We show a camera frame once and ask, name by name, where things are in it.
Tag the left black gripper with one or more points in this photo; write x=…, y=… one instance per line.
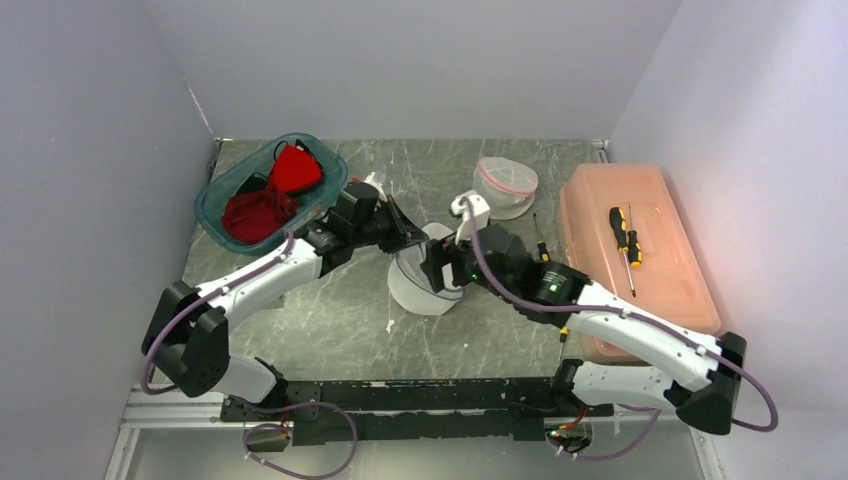
x=404, y=231

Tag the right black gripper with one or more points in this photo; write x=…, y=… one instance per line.
x=443, y=251

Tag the blue-trimmed white mesh laundry bag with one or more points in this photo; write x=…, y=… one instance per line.
x=411, y=289

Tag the dark red bra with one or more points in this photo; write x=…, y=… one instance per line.
x=253, y=218

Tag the black bra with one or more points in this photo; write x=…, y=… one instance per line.
x=256, y=182

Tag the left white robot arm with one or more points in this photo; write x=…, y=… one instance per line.
x=187, y=344

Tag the pink-trimmed white mesh laundry bag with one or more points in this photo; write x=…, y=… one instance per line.
x=509, y=187

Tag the yellow-black screwdriver on table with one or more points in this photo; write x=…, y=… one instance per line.
x=542, y=248

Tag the small yellow screwdriver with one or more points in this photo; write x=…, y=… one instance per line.
x=563, y=337

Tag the large yellow-black screwdriver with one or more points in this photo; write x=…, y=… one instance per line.
x=618, y=225

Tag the medium yellow-black screwdriver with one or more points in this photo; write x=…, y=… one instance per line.
x=634, y=257

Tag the teal plastic basin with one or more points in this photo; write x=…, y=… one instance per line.
x=210, y=203

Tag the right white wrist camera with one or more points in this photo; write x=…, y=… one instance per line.
x=474, y=212

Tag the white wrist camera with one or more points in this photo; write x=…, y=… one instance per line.
x=474, y=212
x=377, y=179

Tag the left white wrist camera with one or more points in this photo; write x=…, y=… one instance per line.
x=377, y=179

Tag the black base frame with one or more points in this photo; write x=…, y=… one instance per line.
x=520, y=408

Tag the aluminium rail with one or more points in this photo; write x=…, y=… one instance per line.
x=171, y=410

